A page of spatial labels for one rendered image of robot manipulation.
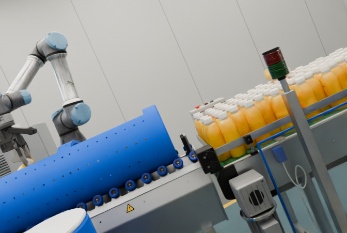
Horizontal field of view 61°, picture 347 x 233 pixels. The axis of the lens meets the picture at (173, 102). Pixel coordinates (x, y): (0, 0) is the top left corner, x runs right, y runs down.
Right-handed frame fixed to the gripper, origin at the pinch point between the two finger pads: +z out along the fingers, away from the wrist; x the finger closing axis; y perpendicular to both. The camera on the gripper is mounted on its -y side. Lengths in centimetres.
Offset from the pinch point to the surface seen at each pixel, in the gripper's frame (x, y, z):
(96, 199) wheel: 16.3, -25.8, 25.2
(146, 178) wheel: 17, -48, 26
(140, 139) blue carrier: 19, -53, 9
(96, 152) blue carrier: 18.2, -34.2, 6.9
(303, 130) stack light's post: 43, -108, 27
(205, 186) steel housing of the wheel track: 19, -70, 39
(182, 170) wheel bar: 17, -64, 29
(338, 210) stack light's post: 43, -109, 58
